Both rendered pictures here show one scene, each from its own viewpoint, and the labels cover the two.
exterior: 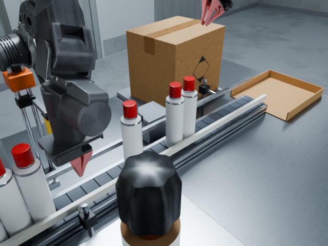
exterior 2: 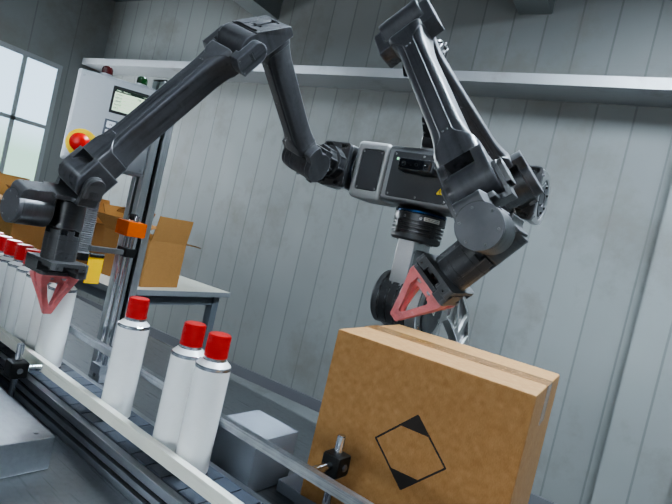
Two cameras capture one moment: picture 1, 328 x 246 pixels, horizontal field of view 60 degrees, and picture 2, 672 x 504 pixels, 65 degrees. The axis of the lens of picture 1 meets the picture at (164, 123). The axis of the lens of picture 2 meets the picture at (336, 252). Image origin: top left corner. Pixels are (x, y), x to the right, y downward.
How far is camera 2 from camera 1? 109 cm
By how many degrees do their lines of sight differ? 79
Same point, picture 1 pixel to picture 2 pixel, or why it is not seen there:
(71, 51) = (68, 166)
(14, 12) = (632, 401)
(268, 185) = not seen: outside the picture
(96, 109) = (12, 195)
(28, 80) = (124, 226)
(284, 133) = not seen: outside the picture
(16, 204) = (36, 311)
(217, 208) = not seen: outside the picture
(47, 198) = (44, 330)
